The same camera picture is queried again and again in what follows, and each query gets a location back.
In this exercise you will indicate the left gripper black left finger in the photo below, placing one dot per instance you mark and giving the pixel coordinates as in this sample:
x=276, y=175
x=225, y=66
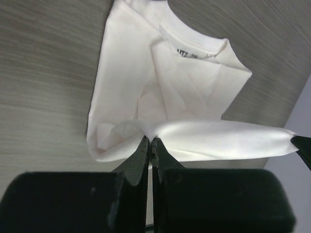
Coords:
x=80, y=202

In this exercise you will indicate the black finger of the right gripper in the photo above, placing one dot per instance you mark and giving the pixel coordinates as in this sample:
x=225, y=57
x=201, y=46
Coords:
x=304, y=148

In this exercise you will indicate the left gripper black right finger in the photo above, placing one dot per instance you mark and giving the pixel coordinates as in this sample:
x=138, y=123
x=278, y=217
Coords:
x=196, y=200

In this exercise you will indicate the white coca-cola t-shirt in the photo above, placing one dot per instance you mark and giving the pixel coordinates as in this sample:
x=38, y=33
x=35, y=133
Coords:
x=157, y=77

